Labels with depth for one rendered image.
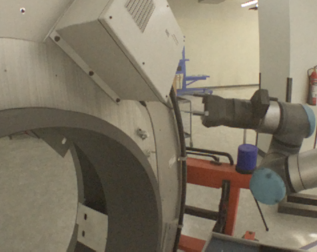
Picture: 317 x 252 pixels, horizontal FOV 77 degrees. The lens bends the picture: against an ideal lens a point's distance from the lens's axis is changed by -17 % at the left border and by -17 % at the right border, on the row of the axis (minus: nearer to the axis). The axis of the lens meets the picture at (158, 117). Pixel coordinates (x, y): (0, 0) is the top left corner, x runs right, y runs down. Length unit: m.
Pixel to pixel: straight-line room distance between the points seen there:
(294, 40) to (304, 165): 2.74
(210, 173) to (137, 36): 1.10
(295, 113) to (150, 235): 0.57
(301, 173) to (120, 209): 0.57
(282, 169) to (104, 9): 0.46
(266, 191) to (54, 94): 0.48
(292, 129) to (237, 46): 10.05
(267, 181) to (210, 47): 9.59
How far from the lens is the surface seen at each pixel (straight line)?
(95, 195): 1.06
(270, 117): 0.59
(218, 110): 0.57
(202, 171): 1.40
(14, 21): 0.39
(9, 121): 0.32
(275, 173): 0.53
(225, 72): 10.36
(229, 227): 1.58
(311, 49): 3.42
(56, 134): 0.82
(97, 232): 0.99
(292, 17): 3.20
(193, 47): 9.75
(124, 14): 0.38
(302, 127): 0.64
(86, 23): 0.37
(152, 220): 0.76
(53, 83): 0.42
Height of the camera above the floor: 1.62
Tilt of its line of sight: 16 degrees down
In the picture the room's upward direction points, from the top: 3 degrees counter-clockwise
